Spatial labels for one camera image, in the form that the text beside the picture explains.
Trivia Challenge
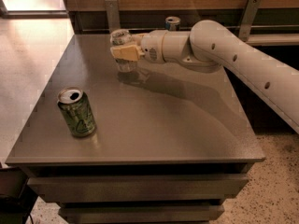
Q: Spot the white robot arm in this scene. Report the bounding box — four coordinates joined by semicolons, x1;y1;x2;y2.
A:
110;20;299;133

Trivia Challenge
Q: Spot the grey drawer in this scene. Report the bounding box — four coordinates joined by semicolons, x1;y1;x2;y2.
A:
28;174;249;203
59;205;224;224

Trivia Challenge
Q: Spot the right metal wall bracket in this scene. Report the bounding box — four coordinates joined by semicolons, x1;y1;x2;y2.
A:
238;0;262;42

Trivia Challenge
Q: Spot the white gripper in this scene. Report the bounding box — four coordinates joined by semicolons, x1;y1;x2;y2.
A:
110;30;167;63

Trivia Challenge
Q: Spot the blue silver energy drink can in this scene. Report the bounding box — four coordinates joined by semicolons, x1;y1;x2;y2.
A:
165;16;180;31

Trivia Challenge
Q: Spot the green soda can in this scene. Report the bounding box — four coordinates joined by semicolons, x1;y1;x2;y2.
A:
57;87;96;137

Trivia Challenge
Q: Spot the grey drawer cabinet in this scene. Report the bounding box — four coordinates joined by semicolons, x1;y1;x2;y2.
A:
5;33;266;224

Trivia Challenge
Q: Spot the lower grey drawer front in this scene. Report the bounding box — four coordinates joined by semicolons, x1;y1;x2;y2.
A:
59;205;224;224

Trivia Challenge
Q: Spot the metal wall bracket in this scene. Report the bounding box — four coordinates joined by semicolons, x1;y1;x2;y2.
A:
105;0;121;33
238;0;262;42

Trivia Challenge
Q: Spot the dark object lower left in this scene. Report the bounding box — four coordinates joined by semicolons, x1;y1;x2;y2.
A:
0;167;37;224

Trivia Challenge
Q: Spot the white 7up can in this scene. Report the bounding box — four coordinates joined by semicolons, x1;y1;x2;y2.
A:
110;29;137;73

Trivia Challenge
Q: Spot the upper grey drawer front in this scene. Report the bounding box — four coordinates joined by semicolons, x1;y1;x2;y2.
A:
28;174;249;203

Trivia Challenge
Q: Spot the left metal wall bracket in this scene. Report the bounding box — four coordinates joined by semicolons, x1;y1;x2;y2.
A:
105;0;121;33

